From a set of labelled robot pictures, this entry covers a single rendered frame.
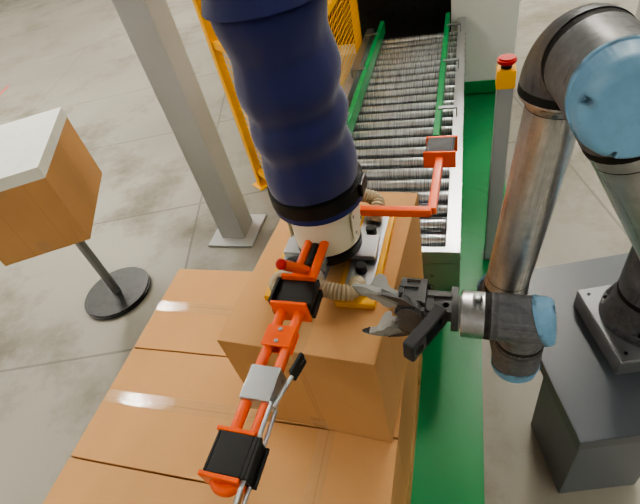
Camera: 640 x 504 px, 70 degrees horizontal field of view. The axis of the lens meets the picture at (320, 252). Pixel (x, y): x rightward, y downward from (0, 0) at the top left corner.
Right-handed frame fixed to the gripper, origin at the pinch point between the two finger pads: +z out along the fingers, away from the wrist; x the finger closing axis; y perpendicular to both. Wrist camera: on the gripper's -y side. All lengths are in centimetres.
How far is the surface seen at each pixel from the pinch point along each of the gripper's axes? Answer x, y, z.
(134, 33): 20, 127, 126
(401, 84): -53, 211, 25
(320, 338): -12.8, 1.0, 10.6
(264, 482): -53, -21, 29
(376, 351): -12.8, -0.7, -2.9
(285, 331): 1.5, -7.5, 12.7
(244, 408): 0.8, -24.2, 15.3
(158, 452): -53, -20, 65
